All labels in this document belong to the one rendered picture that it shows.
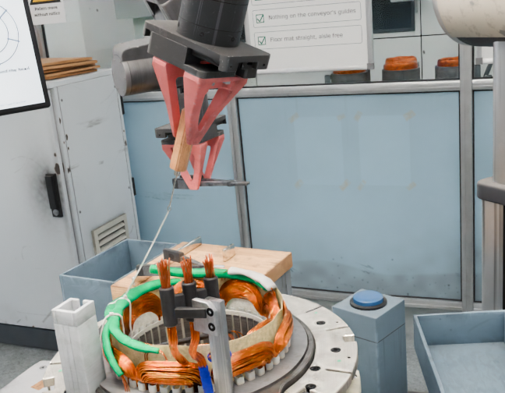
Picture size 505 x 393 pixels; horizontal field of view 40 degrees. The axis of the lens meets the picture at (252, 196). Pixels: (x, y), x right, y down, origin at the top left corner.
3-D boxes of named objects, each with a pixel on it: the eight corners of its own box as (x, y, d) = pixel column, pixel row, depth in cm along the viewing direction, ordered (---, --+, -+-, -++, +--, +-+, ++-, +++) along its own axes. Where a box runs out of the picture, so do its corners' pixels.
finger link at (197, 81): (184, 158, 62) (206, 55, 58) (131, 128, 66) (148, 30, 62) (233, 148, 67) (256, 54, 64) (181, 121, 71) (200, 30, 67)
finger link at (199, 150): (167, 193, 104) (157, 131, 101) (192, 180, 110) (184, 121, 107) (206, 194, 101) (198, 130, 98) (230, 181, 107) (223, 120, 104)
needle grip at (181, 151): (167, 168, 67) (181, 109, 64) (172, 164, 68) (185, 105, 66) (183, 174, 66) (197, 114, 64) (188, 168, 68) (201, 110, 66)
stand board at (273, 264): (112, 301, 101) (109, 285, 100) (184, 254, 117) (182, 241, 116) (232, 319, 92) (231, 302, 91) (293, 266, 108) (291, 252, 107)
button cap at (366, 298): (372, 309, 92) (372, 302, 92) (347, 303, 95) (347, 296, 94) (389, 299, 95) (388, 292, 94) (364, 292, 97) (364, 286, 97)
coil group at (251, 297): (215, 314, 79) (211, 280, 78) (223, 308, 80) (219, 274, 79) (263, 322, 76) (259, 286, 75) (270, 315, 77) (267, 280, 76)
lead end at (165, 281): (157, 290, 56) (153, 259, 55) (164, 285, 57) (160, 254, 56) (168, 292, 56) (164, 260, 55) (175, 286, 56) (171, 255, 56)
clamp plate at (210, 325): (216, 337, 56) (213, 304, 55) (193, 331, 58) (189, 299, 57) (220, 334, 56) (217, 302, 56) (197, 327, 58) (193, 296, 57)
